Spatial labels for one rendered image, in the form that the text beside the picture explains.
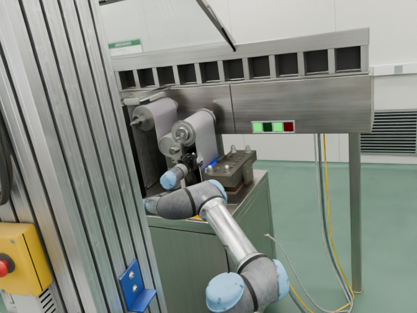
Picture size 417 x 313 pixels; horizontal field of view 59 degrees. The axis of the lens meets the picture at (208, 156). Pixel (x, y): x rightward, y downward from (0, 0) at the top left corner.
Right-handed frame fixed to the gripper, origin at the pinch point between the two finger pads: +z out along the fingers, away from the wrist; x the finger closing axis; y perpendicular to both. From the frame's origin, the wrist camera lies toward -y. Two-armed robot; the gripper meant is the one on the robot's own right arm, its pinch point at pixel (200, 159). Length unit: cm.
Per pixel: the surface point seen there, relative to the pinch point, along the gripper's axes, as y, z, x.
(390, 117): -49, 261, -88
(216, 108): 21.4, 29.8, 1.0
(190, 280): -58, -29, 1
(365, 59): 42, 30, -82
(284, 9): 75, 263, 18
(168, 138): 12.9, -2.7, 16.6
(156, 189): -19.0, -2.8, 31.6
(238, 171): -7.6, 4.1, -20.0
